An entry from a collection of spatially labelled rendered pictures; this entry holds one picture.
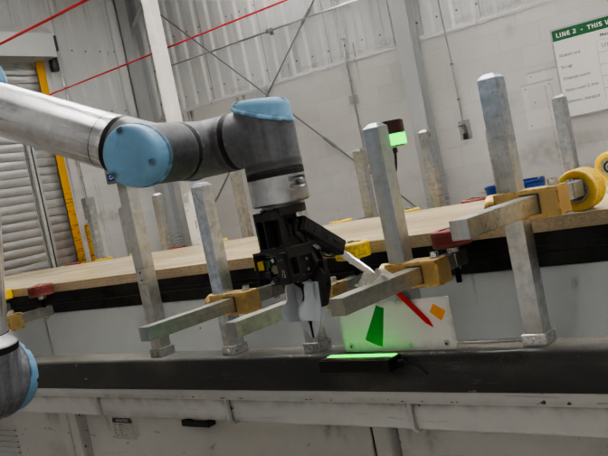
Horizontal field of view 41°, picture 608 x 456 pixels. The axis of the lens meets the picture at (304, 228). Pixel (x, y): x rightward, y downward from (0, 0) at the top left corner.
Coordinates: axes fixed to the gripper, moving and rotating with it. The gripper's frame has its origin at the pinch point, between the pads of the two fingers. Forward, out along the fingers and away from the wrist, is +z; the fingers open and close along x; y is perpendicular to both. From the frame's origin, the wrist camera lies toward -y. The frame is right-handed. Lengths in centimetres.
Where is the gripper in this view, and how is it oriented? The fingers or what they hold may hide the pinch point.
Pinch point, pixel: (316, 328)
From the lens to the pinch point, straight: 128.2
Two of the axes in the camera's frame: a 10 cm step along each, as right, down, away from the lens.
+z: 2.0, 9.8, 0.5
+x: 7.6, -1.2, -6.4
